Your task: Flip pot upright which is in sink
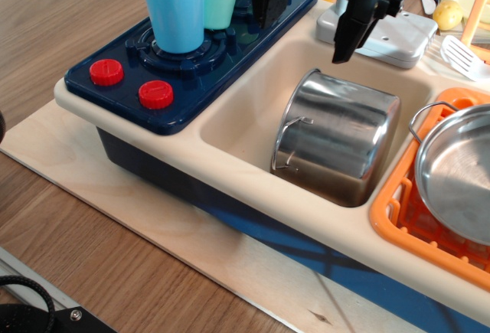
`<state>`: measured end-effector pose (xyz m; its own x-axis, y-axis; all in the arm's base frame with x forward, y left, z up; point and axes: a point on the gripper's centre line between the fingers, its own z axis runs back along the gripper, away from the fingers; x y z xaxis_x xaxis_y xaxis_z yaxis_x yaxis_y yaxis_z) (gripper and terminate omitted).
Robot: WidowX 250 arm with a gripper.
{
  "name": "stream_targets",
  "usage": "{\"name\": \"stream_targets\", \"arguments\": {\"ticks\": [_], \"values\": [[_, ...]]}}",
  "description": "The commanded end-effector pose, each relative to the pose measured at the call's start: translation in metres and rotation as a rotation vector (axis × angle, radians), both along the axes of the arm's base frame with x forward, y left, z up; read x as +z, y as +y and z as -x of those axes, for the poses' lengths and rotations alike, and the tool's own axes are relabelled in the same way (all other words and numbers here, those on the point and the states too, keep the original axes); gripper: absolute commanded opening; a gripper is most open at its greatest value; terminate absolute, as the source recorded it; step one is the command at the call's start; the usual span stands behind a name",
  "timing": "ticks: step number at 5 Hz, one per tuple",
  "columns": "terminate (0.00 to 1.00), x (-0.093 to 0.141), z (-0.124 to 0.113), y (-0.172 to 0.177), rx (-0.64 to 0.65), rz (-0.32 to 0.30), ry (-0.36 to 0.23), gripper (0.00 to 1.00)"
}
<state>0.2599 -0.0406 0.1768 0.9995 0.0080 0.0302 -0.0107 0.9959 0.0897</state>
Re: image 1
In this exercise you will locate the stainless steel pot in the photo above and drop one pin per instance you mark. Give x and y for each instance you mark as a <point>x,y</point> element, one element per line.
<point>334,133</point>

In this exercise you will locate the beige toy sink unit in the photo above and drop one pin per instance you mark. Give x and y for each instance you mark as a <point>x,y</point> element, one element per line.
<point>229,146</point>

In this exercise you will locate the yellow toy potato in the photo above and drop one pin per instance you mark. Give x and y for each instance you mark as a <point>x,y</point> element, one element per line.
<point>447,15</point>

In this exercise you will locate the blue plastic cup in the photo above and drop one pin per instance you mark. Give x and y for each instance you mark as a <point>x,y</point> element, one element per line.
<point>178,25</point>

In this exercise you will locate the white plastic spatula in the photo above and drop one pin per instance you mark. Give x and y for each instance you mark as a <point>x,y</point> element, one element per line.
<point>462,59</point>

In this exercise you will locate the right red stove knob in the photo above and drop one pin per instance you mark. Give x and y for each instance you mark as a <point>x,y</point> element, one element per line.
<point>156,94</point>

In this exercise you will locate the red stove knob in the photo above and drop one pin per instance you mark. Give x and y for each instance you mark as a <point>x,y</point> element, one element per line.
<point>156,94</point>
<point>106,72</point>

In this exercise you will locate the navy toy stove top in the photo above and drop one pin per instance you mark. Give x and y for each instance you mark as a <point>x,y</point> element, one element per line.
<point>197,78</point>

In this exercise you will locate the stainless steel pan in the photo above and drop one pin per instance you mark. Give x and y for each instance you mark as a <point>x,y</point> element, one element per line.
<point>451,170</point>

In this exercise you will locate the left red stove knob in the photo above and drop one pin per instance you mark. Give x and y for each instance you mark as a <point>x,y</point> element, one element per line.
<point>106,72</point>

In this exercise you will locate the orange dish rack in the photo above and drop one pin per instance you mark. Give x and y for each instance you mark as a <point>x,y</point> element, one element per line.
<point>399,215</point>

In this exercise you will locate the light plywood board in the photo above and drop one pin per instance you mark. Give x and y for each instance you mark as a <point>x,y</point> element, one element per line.
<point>145,261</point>

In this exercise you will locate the black metal bracket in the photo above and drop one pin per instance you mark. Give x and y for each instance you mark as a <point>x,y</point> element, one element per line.
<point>26,318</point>

